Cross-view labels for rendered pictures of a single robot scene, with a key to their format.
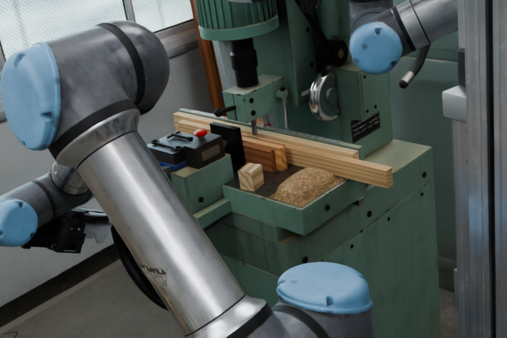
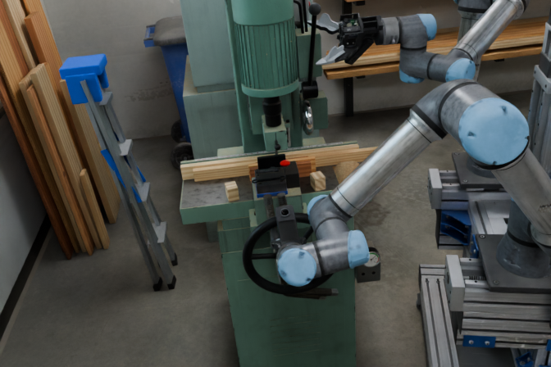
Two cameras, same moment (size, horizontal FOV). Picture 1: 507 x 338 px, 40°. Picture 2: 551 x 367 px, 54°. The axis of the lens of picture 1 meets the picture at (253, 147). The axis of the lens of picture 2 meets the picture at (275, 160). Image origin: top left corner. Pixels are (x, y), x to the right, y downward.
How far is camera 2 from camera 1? 134 cm
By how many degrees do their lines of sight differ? 46
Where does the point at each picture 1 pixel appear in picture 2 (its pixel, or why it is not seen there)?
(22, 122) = (498, 149)
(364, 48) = (466, 73)
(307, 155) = (327, 157)
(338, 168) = (352, 157)
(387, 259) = not seen: hidden behind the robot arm
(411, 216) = not seen: hidden behind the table
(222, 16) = (284, 77)
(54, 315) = not seen: outside the picture
